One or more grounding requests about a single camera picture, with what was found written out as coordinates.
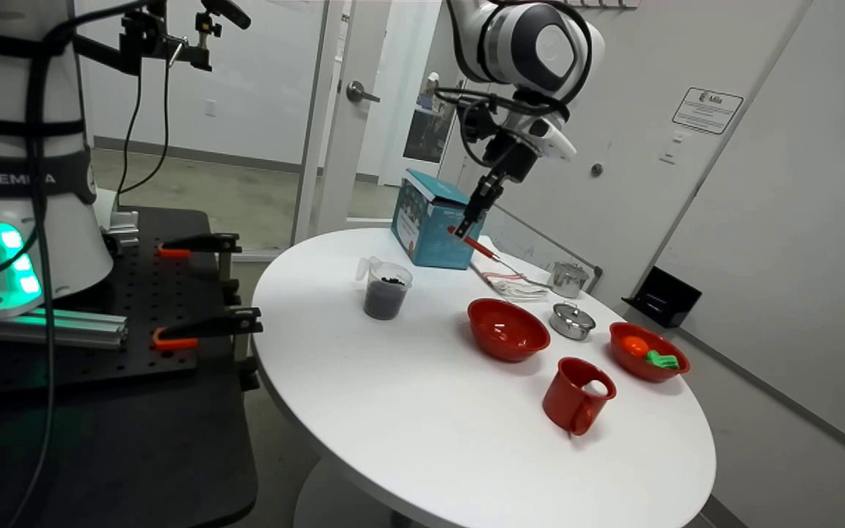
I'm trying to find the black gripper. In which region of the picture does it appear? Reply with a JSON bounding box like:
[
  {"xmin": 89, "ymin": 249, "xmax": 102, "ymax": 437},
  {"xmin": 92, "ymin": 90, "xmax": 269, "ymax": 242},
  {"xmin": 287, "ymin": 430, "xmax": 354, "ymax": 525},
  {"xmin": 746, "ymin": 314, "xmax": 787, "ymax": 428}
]
[{"xmin": 454, "ymin": 98, "xmax": 579, "ymax": 238}]

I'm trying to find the red handled fork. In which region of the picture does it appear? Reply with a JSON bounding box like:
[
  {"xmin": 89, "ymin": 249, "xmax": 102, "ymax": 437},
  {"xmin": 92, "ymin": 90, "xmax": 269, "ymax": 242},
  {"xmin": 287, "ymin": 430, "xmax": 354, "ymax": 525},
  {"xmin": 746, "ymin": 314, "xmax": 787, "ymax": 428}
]
[{"xmin": 445, "ymin": 226, "xmax": 548, "ymax": 290}]

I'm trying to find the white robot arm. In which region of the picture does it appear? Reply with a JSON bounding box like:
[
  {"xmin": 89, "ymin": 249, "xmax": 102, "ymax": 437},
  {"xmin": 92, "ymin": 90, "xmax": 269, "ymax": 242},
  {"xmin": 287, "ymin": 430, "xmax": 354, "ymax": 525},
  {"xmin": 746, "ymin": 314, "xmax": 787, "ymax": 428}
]
[{"xmin": 437, "ymin": 0, "xmax": 605, "ymax": 238}]

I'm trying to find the small metal bowl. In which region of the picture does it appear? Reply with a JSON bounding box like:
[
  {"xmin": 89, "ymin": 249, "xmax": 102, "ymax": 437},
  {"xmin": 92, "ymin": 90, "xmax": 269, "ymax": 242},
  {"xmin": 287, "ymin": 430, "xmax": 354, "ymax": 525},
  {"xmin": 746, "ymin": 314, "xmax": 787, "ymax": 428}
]
[{"xmin": 548, "ymin": 302, "xmax": 595, "ymax": 340}]

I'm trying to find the red bowl with toy food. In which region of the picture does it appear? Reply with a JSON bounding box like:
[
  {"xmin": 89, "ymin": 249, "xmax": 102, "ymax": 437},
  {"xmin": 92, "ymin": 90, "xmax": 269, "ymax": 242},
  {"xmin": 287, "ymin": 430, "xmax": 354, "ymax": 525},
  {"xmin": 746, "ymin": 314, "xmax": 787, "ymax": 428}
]
[{"xmin": 608, "ymin": 321, "xmax": 689, "ymax": 381}]

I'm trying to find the teal toy kitchen box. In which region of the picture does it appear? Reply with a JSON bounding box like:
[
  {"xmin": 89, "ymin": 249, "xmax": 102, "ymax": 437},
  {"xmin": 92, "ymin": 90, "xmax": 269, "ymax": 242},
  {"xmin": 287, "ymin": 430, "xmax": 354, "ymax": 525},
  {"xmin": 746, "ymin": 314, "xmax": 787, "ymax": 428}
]
[{"xmin": 390, "ymin": 170, "xmax": 473, "ymax": 270}]

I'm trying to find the clear plastic container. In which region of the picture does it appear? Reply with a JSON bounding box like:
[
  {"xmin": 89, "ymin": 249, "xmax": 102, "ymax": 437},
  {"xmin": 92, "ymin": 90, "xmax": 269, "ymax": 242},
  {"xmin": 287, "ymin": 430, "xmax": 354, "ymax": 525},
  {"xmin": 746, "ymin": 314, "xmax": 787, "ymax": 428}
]
[{"xmin": 551, "ymin": 260, "xmax": 595, "ymax": 299}]

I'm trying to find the clear cup with dark contents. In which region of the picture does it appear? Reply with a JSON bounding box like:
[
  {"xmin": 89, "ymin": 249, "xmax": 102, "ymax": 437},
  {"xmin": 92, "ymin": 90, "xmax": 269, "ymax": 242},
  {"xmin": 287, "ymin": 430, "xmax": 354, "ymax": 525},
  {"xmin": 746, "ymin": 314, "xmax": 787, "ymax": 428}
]
[{"xmin": 359, "ymin": 257, "xmax": 415, "ymax": 320}]

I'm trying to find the white round table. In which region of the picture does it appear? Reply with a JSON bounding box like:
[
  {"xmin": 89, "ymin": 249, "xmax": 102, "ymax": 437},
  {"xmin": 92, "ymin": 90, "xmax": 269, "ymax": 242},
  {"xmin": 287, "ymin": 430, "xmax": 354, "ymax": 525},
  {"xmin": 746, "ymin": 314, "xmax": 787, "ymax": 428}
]
[{"xmin": 255, "ymin": 229, "xmax": 715, "ymax": 528}]

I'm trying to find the red mug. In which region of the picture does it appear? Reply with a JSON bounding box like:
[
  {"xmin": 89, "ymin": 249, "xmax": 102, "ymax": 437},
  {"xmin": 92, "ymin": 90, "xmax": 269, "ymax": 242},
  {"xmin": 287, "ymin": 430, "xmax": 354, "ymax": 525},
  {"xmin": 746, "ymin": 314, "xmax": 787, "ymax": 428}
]
[{"xmin": 542, "ymin": 356, "xmax": 616, "ymax": 433}]

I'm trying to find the black orange clamp lower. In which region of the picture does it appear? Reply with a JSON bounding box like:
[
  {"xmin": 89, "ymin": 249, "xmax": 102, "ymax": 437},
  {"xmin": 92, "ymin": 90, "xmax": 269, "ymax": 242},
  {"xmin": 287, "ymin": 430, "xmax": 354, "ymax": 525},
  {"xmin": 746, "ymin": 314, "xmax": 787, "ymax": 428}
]
[{"xmin": 150, "ymin": 308, "xmax": 265, "ymax": 351}]

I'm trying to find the black orange clamp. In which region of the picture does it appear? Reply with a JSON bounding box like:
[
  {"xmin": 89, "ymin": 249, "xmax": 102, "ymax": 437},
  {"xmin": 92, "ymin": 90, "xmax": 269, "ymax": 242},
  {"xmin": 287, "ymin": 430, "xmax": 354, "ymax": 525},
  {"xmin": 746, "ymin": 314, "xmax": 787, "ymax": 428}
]
[
  {"xmin": 150, "ymin": 308, "xmax": 265, "ymax": 351},
  {"xmin": 155, "ymin": 230, "xmax": 241, "ymax": 260}
]

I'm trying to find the black orange clamp upper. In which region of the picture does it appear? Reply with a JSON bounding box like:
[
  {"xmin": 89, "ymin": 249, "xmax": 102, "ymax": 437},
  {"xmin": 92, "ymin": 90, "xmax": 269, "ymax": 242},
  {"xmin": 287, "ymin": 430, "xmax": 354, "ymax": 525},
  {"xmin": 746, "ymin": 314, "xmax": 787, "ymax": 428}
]
[{"xmin": 155, "ymin": 230, "xmax": 241, "ymax": 260}]

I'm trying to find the black mounting cart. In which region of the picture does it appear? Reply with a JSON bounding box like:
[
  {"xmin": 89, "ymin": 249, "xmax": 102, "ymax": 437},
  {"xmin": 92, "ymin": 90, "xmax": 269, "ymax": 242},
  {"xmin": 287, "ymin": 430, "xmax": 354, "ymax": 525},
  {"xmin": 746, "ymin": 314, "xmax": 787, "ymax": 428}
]
[{"xmin": 0, "ymin": 207, "xmax": 259, "ymax": 528}]

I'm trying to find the door with handle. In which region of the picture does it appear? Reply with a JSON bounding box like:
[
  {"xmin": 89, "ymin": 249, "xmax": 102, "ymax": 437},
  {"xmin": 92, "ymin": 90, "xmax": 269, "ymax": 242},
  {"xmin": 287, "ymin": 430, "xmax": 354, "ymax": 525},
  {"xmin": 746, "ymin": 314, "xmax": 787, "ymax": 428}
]
[{"xmin": 290, "ymin": 0, "xmax": 390, "ymax": 242}]

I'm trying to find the black wall box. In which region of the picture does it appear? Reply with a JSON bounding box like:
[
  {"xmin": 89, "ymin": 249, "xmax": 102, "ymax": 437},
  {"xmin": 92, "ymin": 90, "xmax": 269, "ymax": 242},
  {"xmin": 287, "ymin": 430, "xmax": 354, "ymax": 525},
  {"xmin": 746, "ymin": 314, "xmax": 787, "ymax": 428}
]
[{"xmin": 629, "ymin": 267, "xmax": 701, "ymax": 327}]

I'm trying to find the wall sign paper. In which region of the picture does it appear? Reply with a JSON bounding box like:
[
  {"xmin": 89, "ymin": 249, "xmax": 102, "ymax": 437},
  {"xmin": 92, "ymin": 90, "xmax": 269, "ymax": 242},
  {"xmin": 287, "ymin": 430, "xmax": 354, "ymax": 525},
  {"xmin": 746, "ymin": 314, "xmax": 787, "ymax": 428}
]
[{"xmin": 671, "ymin": 88, "xmax": 742, "ymax": 134}]

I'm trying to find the camera on tripod mount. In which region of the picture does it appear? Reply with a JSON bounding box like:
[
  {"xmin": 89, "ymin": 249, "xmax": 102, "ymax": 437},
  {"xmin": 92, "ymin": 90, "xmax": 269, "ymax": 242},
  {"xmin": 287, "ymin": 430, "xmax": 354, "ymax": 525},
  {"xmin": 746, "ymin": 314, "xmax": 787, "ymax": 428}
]
[{"xmin": 112, "ymin": 0, "xmax": 255, "ymax": 72}]

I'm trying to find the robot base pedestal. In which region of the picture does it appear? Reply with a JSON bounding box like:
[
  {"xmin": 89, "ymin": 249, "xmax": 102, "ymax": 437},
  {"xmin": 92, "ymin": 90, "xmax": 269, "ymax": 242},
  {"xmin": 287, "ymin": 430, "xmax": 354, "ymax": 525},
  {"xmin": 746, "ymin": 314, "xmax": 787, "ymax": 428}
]
[{"xmin": 0, "ymin": 0, "xmax": 112, "ymax": 320}]

